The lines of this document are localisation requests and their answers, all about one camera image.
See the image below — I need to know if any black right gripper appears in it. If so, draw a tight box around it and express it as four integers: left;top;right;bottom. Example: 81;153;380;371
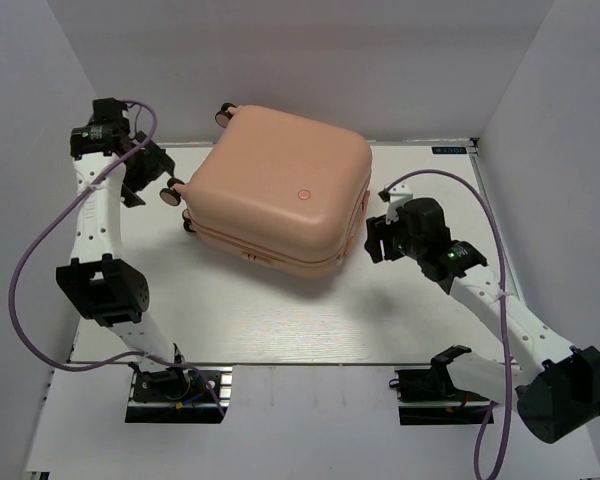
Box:
363;211;425;264

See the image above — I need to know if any pink suitcase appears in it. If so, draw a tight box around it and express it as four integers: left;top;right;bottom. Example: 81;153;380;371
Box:
160;103;372;278

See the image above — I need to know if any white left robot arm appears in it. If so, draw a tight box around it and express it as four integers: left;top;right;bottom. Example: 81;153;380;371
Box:
56;98;192;399

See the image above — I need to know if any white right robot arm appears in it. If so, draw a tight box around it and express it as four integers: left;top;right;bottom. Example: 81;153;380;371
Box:
364;194;600;444

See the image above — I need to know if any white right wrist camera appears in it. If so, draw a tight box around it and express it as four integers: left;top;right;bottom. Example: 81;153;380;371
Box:
378;181;414;225

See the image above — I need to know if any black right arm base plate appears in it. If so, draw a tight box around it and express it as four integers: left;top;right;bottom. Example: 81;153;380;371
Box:
388;368;489;426

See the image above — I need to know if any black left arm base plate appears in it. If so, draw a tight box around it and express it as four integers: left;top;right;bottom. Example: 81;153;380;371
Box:
125;367;232;424

